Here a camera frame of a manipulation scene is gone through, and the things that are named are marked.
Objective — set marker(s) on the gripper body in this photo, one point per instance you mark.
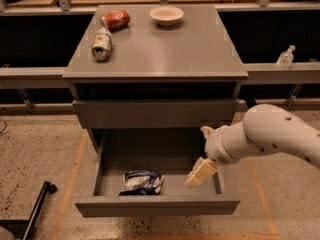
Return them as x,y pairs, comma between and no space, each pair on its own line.
216,148

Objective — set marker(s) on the closed grey top drawer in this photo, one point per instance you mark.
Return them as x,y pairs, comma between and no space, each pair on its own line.
155,113

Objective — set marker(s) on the grey metal rail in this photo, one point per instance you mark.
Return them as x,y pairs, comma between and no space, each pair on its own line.
258,74

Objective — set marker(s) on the white bowl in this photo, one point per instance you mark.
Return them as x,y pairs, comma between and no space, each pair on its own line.
166,16

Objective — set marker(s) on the open grey middle drawer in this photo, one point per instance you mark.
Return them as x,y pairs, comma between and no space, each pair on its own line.
170,152

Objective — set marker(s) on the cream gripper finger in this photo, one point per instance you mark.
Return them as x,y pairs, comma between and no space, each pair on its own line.
202,170

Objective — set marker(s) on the blue white chip bag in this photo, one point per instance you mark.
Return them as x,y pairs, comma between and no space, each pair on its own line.
141,182

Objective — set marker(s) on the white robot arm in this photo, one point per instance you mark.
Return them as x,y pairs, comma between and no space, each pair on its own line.
265,129

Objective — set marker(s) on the clear sanitizer bottle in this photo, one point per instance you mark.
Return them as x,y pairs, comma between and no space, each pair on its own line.
285,59

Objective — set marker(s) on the red soda can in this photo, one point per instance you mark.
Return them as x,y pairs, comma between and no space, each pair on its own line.
115,19

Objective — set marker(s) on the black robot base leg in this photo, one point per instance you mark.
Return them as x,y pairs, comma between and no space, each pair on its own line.
22,229

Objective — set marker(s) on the grey drawer cabinet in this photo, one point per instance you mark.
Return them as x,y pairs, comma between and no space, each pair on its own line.
193,60

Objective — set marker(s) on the green white soda can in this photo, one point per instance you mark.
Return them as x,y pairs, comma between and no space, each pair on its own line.
102,45

